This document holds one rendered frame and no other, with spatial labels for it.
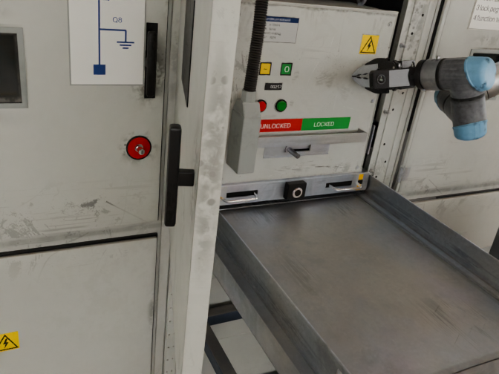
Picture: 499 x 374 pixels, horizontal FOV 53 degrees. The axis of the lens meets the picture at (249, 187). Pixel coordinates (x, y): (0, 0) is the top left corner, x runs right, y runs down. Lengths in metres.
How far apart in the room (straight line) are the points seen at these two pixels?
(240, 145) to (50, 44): 0.46
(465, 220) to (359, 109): 0.74
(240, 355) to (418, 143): 0.90
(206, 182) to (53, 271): 0.77
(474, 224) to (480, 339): 0.98
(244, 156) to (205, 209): 0.58
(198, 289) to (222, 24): 0.34
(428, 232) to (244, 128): 0.59
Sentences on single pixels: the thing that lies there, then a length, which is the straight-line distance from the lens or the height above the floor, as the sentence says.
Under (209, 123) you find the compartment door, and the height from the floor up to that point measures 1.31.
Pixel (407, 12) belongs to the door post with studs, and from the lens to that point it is 1.50.
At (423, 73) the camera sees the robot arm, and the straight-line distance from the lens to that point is 1.28.
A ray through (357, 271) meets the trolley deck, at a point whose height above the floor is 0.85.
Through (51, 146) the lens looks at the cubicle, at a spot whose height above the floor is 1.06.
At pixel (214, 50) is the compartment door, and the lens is 0.56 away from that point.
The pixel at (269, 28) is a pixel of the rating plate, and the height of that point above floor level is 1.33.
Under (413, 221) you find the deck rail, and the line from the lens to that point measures 1.47.
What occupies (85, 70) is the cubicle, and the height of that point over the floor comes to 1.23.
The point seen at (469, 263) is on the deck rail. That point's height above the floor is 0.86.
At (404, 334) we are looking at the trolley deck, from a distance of 1.08.
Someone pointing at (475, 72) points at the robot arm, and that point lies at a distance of 1.22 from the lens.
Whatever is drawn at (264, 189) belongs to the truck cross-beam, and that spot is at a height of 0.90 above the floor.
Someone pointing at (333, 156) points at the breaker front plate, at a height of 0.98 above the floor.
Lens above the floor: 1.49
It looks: 25 degrees down
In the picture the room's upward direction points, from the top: 8 degrees clockwise
